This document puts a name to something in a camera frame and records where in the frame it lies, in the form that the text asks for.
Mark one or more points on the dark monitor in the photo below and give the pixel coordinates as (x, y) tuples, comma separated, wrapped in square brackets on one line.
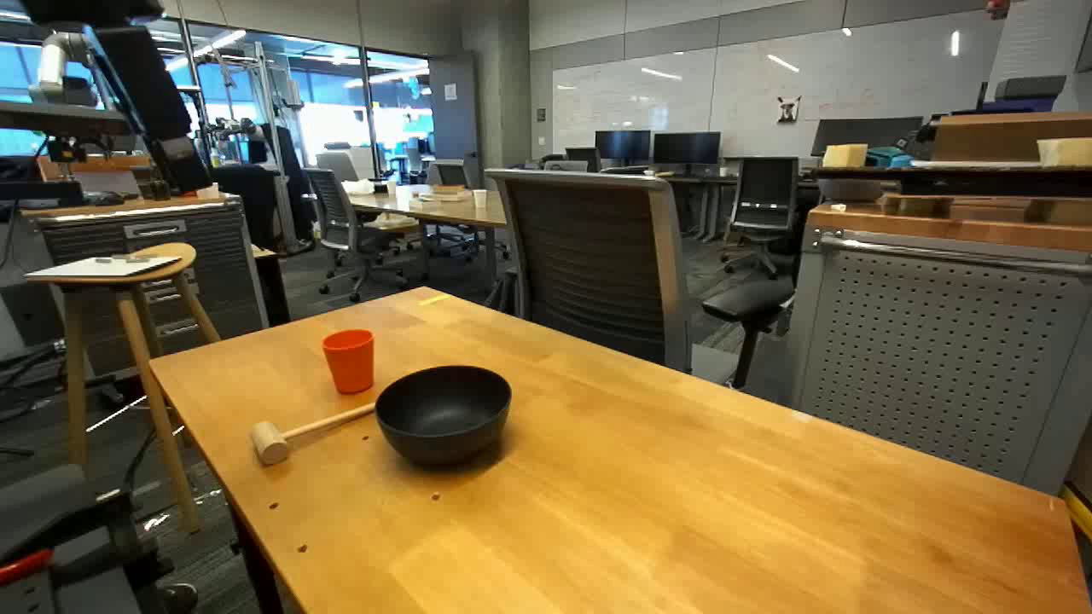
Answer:
[(866, 136)]

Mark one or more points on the white flat board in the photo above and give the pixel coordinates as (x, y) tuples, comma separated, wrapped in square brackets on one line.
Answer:
[(98, 267)]

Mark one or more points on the black office chair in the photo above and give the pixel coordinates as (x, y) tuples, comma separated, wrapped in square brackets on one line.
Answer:
[(765, 196)]

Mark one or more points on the whiteboard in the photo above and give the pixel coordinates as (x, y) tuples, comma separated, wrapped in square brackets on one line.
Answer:
[(734, 94)]

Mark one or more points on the grey perforated cabinet wooden top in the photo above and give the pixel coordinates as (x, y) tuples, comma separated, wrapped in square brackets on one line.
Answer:
[(930, 358)]

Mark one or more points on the row of monitors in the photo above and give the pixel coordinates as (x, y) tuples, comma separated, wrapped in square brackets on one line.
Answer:
[(657, 147)]

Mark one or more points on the grey mesh office chair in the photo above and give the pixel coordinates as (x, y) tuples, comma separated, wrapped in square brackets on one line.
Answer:
[(589, 256)]

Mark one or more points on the grey drawer cabinet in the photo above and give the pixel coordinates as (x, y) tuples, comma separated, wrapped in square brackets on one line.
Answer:
[(205, 256)]

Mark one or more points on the yellow foam block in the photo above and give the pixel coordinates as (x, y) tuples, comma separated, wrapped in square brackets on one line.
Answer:
[(1065, 152), (845, 155)]

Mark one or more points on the long wooden meeting table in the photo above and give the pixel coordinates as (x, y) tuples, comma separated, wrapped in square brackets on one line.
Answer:
[(444, 211)]

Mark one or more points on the orange plastic cup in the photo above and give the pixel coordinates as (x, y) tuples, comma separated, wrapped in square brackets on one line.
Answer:
[(348, 365)]

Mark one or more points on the black bowl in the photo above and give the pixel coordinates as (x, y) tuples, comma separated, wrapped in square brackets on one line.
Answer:
[(442, 422)]

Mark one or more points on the small picture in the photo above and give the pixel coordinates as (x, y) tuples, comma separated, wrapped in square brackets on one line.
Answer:
[(788, 109)]

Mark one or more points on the metal frame rack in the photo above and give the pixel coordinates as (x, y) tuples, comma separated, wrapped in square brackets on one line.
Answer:
[(269, 128)]

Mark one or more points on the teal box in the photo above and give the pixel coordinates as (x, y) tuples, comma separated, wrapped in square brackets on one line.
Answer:
[(889, 157)]

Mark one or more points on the window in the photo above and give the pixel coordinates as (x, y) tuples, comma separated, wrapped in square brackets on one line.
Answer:
[(333, 102)]

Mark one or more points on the wooden mallet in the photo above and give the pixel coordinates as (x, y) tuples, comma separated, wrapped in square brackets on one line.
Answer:
[(271, 443)]

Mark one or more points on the black stand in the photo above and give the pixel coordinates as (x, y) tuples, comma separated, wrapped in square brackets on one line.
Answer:
[(77, 546)]

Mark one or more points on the wooden stool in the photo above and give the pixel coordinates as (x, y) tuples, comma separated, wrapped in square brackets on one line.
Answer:
[(136, 341)]

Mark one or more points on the cardboard box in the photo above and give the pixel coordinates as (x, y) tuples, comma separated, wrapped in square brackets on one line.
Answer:
[(998, 136)]

